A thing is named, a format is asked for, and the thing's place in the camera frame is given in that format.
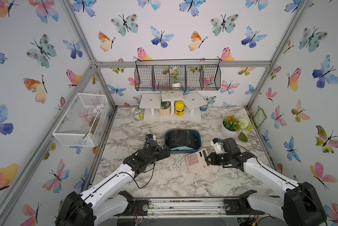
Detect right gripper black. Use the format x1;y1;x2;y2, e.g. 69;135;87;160
203;152;232;165

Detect teal plastic storage box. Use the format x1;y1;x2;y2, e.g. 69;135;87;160
164;129;202;154

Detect light blue calculator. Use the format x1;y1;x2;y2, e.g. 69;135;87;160
171;146;196;151

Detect pink calculator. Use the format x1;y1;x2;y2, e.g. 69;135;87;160
185;148;211;174

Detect black calculator front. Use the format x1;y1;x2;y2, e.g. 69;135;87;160
167;129;199;150

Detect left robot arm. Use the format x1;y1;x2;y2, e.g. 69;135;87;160
55;134;171;226

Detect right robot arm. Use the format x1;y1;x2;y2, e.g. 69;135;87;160
205;138;327;226

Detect potted orange flower plant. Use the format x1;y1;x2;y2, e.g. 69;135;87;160
221;115;254;138

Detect sunflower seed can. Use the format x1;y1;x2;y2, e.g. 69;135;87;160
131;107;144;121

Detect cream bumpy plant pot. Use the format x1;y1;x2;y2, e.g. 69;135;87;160
159;101;171;117

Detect white wooden riser shelf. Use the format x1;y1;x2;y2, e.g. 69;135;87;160
140;90;208;122

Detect green framed card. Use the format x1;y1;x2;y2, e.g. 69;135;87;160
252;108;267;128

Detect yellow plastic jar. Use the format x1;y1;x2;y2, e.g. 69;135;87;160
175;101;185;117

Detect blue can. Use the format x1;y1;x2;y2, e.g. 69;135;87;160
200;104;208;112

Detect small white flower pot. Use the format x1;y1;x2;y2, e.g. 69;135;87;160
168;66;181;88

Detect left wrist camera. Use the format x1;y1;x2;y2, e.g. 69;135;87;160
145;134;156;141

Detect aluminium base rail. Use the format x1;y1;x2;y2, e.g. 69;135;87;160
67;197;305;219

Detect white mesh wall basket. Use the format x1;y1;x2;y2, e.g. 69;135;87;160
52;93;110;147

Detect black wire wall basket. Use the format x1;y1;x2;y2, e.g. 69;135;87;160
134;59;222;92

